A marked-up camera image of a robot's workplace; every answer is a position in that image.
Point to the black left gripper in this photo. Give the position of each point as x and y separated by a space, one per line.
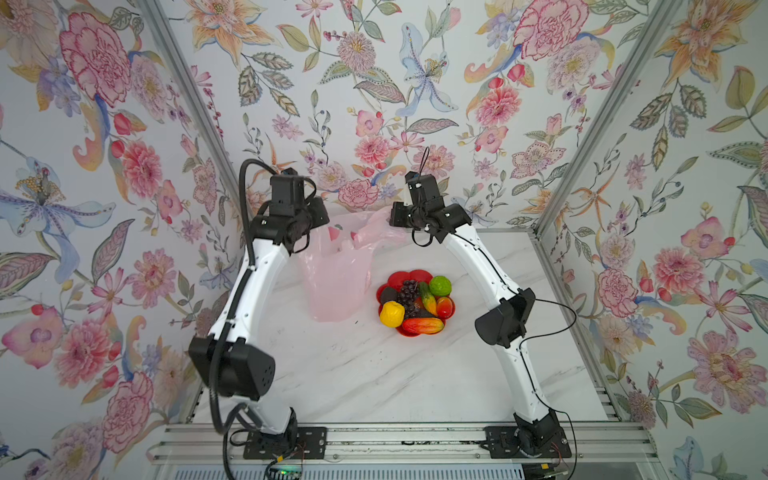
320 216

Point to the dark purple toy grapes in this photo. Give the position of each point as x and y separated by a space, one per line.
408 297

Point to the red orange toy mango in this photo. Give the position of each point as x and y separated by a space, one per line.
422 326

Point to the aluminium corner post right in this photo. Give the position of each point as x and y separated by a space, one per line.
658 21

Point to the aluminium corner post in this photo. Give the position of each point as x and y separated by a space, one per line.
658 21
159 25

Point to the red flower-shaped plastic plate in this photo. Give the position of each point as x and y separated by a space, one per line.
396 281

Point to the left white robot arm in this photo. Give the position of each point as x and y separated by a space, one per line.
237 374

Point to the dark toy avocado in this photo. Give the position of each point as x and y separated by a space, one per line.
388 294

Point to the red yellow toy peach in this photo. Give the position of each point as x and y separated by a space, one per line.
445 308

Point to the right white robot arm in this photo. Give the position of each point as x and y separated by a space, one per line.
536 432

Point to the pink plastic bag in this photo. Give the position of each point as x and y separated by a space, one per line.
337 266

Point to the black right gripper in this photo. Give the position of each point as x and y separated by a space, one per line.
398 212

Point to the aluminium corner post left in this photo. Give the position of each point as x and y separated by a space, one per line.
159 25

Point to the green toy melon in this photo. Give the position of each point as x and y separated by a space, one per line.
440 286

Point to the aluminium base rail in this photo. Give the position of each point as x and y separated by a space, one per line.
455 442

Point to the yellow toy pepper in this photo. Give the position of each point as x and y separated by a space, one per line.
392 314

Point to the green orange toy papaya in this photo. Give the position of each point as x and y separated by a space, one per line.
428 300

